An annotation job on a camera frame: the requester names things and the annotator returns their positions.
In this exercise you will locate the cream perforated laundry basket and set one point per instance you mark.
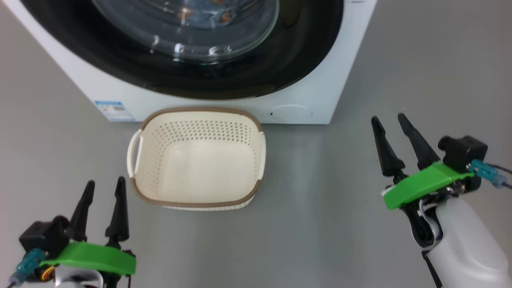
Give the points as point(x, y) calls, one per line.
point(200, 172)

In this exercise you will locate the blue energy label sticker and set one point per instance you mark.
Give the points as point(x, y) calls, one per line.
point(116, 110)

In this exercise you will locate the round white filter cover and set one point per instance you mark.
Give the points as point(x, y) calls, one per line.
point(290, 113)

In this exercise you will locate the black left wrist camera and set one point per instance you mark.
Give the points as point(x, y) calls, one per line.
point(42, 236)

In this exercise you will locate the teal right camera connector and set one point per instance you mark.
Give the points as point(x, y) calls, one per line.
point(484, 170)

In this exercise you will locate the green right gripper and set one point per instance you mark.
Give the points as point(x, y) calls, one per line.
point(424, 184)

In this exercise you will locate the white front-load washing machine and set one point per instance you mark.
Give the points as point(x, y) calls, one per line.
point(320, 80)

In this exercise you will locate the teal left camera connector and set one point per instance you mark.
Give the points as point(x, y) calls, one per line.
point(30, 262)

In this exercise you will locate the teal camera connector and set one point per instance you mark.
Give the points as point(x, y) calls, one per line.
point(484, 170)
point(30, 262)

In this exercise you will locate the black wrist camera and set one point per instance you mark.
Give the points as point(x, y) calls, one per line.
point(464, 154)
point(42, 236)

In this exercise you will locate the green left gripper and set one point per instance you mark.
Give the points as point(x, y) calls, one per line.
point(96, 258)

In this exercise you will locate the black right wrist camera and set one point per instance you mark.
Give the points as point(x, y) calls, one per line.
point(464, 154)

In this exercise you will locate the glass washing machine door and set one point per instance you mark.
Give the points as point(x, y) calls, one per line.
point(300, 52)

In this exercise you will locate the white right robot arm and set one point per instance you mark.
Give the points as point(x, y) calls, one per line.
point(468, 244)

